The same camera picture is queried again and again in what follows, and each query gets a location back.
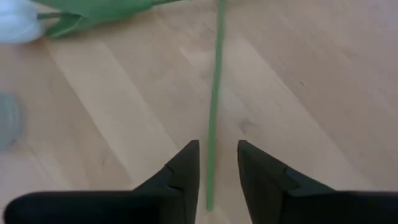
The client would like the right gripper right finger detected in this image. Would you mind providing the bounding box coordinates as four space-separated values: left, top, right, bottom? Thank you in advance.
237 139 398 224

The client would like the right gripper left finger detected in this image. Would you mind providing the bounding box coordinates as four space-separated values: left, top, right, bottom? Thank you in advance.
3 139 200 224

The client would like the bare green flower stem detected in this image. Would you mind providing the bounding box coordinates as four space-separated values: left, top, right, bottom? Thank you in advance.
206 0 228 212

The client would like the white artificial tulip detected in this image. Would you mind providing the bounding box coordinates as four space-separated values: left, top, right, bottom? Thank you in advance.
0 0 190 44

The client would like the clear cut glass vase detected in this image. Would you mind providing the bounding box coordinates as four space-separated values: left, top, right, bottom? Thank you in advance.
0 93 26 151

